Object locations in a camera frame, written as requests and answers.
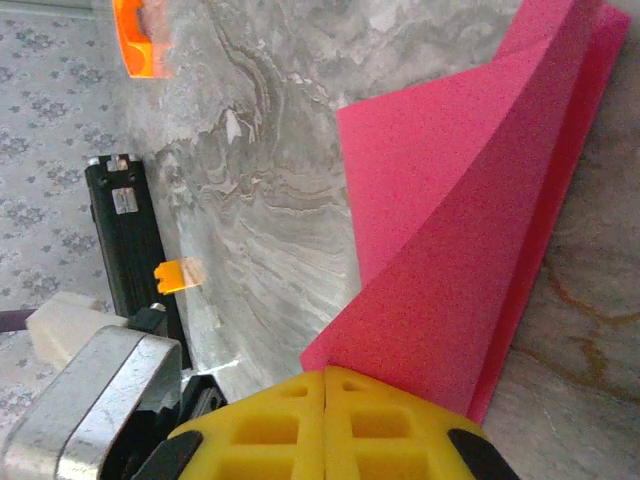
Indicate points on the black box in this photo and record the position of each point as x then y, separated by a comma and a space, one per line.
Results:
125, 240

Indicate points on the orange curved plastic piece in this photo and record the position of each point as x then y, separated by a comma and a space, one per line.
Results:
137, 45

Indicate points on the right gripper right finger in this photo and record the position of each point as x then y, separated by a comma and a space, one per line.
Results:
335, 425

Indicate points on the pink cloth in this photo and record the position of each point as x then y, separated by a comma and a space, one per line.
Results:
450, 225

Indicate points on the small orange flat piece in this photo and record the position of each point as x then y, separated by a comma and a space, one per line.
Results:
172, 277

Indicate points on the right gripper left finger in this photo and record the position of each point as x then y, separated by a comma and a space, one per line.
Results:
310, 430

